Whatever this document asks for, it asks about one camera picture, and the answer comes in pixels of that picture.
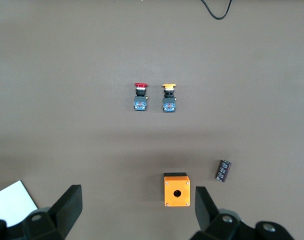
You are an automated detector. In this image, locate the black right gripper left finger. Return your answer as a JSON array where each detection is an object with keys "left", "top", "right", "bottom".
[{"left": 0, "top": 184, "right": 83, "bottom": 240}]

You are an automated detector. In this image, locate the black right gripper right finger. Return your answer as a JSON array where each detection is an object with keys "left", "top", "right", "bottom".
[{"left": 190, "top": 186, "right": 296, "bottom": 240}]

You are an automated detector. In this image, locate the white drawer cabinet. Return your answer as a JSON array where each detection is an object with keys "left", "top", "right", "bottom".
[{"left": 0, "top": 179, "right": 39, "bottom": 228}]

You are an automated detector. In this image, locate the yellow mushroom push button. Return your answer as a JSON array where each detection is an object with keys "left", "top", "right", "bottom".
[{"left": 162, "top": 83, "right": 178, "bottom": 113}]

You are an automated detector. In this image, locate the red mushroom push button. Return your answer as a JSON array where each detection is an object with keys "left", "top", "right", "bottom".
[{"left": 130, "top": 82, "right": 150, "bottom": 112}]

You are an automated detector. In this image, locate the orange button enclosure box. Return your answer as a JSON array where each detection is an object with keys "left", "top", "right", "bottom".
[{"left": 163, "top": 172, "right": 192, "bottom": 208}]

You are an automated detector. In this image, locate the black looped cable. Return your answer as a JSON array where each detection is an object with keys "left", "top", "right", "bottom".
[{"left": 200, "top": 0, "right": 233, "bottom": 20}]

